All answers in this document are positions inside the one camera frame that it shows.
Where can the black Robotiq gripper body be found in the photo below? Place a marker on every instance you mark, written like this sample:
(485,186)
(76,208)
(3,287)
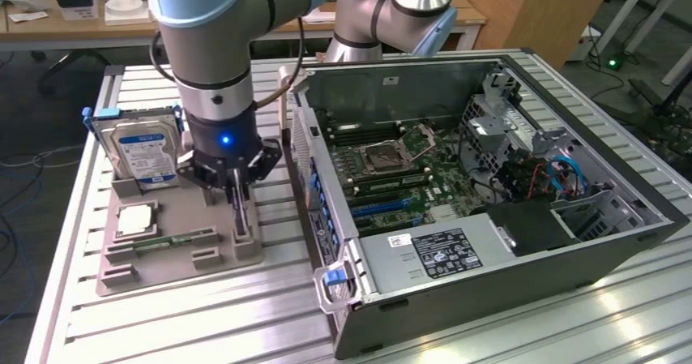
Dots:
(224,145)

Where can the green graphics card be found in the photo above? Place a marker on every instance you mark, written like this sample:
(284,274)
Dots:
(241,233)

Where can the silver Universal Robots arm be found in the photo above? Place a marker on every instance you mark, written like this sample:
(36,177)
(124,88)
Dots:
(211,35)

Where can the hard disk in blue caddy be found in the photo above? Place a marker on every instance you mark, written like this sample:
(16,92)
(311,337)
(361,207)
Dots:
(143,157)

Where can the grey parts rack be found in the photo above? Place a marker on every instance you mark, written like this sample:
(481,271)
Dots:
(172,218)

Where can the silver CPU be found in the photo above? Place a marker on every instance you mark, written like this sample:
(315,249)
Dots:
(135,220)

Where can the green bare RAM stick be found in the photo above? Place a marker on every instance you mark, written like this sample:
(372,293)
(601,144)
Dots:
(161,243)

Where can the CPU socket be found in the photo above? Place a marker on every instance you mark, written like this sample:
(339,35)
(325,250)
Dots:
(384,157)

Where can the black RAM stick green label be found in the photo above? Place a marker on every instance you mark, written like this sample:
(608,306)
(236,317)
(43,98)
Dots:
(389,181)

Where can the blue expansion slot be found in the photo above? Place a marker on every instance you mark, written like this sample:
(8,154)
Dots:
(379,208)

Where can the open metal socket cover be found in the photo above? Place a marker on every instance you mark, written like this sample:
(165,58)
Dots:
(421,139)

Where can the blue case latch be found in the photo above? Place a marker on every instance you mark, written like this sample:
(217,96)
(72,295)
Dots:
(332,279)

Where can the green motherboard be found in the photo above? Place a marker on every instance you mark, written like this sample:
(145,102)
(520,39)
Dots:
(445,165)

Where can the black office chair base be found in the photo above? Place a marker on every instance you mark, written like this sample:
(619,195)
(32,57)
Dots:
(69,62)

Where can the grey power supply unit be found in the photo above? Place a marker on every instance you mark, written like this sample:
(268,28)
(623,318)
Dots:
(389,271)

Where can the white paper stack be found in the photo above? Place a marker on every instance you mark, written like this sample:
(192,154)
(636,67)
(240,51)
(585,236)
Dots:
(319,17)

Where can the white box with round hollow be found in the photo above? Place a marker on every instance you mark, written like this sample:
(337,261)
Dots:
(127,13)

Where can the silver drive cage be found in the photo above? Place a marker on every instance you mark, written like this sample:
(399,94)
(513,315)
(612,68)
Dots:
(489,137)

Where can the white box with black top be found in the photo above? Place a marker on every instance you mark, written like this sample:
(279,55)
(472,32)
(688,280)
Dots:
(77,11)

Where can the wooden desk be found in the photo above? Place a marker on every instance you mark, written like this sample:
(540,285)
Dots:
(53,27)

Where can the black power connector bundle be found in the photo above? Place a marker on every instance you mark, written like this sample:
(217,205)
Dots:
(511,179)

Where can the white paper slip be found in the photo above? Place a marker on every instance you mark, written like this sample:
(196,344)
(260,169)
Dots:
(27,16)

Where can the black open PC case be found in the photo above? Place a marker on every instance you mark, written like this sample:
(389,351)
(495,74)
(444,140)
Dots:
(487,291)

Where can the silver disk bay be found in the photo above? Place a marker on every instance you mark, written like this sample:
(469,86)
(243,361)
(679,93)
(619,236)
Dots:
(584,214)

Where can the wooden cabinet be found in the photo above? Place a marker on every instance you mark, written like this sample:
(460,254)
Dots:
(540,15)

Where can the white box with red button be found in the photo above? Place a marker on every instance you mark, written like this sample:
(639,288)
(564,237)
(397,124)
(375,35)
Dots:
(587,50)

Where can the black floor equipment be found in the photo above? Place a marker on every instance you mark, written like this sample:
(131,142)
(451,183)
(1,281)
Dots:
(664,104)

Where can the green lit power switch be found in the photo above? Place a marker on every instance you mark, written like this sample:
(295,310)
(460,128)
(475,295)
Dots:
(612,62)

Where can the white desk frame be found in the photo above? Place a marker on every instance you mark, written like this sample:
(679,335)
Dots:
(627,9)

